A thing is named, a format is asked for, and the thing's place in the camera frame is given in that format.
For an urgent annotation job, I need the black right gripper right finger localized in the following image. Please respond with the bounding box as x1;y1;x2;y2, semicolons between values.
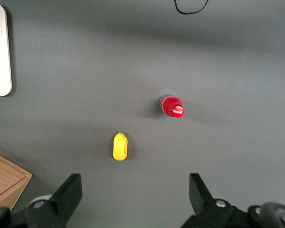
180;173;265;228

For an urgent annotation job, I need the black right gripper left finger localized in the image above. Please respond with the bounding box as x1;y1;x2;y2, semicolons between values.
0;173;83;228

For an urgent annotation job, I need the wooden drawer cabinet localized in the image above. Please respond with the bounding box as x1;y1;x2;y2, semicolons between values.
0;149;33;212

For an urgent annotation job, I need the yellow lemon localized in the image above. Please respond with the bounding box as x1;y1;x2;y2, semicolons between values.
112;132;130;162

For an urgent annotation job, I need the red cola bottle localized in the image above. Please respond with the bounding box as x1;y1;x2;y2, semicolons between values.
159;94;185;119

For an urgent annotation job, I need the thin black table cable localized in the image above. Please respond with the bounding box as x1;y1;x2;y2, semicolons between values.
173;0;210;15

